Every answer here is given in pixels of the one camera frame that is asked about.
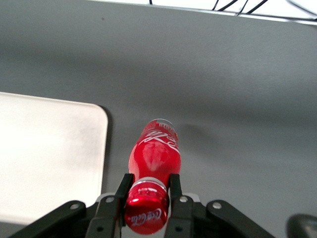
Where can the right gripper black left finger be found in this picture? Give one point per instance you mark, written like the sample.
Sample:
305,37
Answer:
106,218

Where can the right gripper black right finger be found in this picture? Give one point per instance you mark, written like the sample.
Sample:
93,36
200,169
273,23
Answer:
180,218

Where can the red coke bottle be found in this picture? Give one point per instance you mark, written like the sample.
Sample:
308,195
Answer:
154,158

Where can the beige rectangular tray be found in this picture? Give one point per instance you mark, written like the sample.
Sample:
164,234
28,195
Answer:
49,153

